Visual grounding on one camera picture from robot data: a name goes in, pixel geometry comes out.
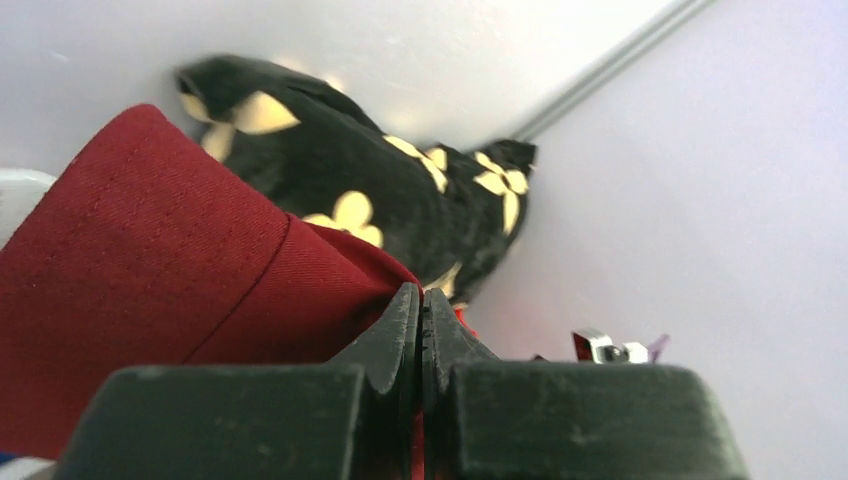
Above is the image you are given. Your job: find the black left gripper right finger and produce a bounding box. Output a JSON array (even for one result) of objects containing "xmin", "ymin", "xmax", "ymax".
[{"xmin": 421, "ymin": 289, "xmax": 749, "ymax": 480}]

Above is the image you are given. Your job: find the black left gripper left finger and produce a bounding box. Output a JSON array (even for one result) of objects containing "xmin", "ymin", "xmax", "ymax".
[{"xmin": 54, "ymin": 284, "xmax": 420, "ymax": 480}]

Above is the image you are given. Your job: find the dark red bucket hat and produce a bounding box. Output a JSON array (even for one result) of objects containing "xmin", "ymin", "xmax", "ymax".
[{"xmin": 1, "ymin": 105, "xmax": 411, "ymax": 458}]

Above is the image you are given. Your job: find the red cloth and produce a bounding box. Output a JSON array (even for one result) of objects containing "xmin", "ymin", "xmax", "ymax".
[{"xmin": 453, "ymin": 304, "xmax": 482, "ymax": 339}]

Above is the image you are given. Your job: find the black floral pillow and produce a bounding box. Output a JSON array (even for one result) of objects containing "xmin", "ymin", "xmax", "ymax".
[{"xmin": 174, "ymin": 54, "xmax": 537, "ymax": 308}]

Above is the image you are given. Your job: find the white plastic basket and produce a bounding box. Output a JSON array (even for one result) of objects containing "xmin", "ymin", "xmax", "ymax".
[{"xmin": 0, "ymin": 168, "xmax": 57, "ymax": 247}]

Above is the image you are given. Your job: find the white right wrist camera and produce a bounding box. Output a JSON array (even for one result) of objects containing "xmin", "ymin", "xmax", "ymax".
[{"xmin": 572, "ymin": 328, "xmax": 670, "ymax": 364}]

